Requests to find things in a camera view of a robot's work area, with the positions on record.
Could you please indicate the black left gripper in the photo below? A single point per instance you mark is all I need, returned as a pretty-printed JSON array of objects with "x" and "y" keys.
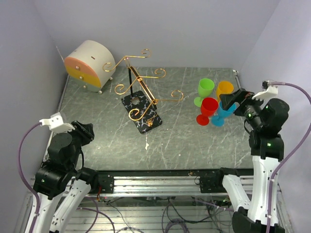
[{"x": 85, "y": 131}]

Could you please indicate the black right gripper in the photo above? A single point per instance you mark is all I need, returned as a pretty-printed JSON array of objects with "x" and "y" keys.
[{"x": 228, "y": 100}]

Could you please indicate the orange plastic wine glass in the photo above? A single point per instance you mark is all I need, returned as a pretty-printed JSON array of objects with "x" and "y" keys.
[{"x": 224, "y": 87}]

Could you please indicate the red plastic wine glass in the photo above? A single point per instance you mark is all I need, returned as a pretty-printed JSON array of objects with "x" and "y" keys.
[{"x": 208, "y": 108}]

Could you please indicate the blue plastic wine glass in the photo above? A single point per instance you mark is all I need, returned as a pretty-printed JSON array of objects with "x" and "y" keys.
[{"x": 219, "y": 119}]

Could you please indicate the green plastic wine glass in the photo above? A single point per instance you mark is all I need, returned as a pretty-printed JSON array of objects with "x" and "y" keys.
[{"x": 205, "y": 88}]

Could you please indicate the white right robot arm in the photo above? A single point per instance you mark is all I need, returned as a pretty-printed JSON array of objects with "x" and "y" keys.
[{"x": 257, "y": 214}]

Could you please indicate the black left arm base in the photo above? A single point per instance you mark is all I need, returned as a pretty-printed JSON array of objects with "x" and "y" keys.
[{"x": 99, "y": 181}]

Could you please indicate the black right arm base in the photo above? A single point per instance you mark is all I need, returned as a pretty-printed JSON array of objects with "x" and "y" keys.
[{"x": 209, "y": 181}]

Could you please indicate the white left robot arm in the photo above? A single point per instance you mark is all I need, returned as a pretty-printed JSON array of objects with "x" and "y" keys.
[{"x": 59, "y": 186}]

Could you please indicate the round pastel drawer box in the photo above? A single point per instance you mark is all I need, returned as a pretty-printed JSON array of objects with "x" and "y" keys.
[{"x": 87, "y": 65}]

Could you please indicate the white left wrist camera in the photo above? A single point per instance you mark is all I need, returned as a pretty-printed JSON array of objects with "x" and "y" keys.
[{"x": 56, "y": 124}]

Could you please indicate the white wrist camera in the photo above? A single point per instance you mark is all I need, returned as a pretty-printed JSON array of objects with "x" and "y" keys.
[
  {"x": 268, "y": 91},
  {"x": 56, "y": 124}
]

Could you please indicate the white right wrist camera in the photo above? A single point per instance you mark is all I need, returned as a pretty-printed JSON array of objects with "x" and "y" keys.
[{"x": 268, "y": 91}]

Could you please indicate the gold wire glass rack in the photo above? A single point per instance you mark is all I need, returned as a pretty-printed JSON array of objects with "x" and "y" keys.
[{"x": 140, "y": 104}]

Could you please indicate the aluminium frame rail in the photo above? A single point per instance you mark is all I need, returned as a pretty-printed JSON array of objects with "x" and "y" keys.
[{"x": 155, "y": 187}]

